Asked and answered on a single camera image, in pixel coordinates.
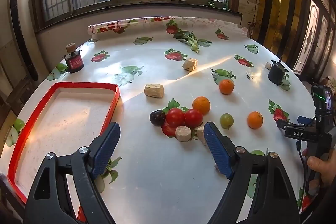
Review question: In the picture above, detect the bok choy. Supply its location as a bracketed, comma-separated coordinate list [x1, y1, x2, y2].
[173, 30, 213, 52]

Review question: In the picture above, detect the wooden glass door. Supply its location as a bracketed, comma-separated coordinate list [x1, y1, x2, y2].
[262, 0, 336, 83]

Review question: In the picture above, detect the red-rimmed white tray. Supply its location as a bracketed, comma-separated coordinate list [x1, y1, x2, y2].
[7, 81, 121, 223]

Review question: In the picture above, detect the large beige fibrous block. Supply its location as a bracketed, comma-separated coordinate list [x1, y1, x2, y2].
[196, 126, 209, 146]

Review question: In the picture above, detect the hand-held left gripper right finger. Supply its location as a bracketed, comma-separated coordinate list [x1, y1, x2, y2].
[203, 122, 301, 224]

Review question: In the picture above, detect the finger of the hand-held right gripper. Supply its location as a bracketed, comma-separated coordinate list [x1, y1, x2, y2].
[297, 115, 317, 125]
[276, 119, 293, 131]

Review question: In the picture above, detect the small beige fibrous block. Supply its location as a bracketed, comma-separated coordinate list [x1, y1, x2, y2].
[175, 125, 194, 142]

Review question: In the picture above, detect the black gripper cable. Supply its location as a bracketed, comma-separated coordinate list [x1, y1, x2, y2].
[297, 140, 310, 211]

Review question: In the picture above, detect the black motor with red label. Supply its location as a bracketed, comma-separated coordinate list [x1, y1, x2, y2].
[62, 42, 85, 74]

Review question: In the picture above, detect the hanging black wall cable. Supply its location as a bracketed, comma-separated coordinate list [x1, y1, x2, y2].
[247, 0, 260, 38]

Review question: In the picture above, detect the rounded beige fibrous block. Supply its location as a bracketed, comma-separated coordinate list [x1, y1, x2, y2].
[144, 84, 165, 98]

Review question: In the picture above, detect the dark purple plum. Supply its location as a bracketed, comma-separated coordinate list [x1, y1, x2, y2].
[149, 110, 166, 126]

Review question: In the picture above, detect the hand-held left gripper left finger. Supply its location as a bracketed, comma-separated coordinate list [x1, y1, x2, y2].
[23, 122, 121, 224]

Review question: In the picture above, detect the red tomato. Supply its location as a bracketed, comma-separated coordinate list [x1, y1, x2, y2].
[184, 109, 204, 128]
[165, 108, 185, 128]

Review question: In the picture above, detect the person's right hand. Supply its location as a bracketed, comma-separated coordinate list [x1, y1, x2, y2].
[302, 148, 336, 188]

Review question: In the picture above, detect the standing air conditioner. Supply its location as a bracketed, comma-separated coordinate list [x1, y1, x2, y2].
[7, 0, 40, 83]

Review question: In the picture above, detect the orange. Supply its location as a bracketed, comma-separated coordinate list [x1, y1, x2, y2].
[192, 96, 211, 115]
[219, 79, 235, 95]
[247, 111, 263, 130]

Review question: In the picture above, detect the fruit-printed tablecloth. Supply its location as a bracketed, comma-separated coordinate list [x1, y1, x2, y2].
[0, 16, 328, 224]

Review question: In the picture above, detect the green grape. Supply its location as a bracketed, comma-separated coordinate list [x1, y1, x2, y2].
[220, 113, 234, 129]

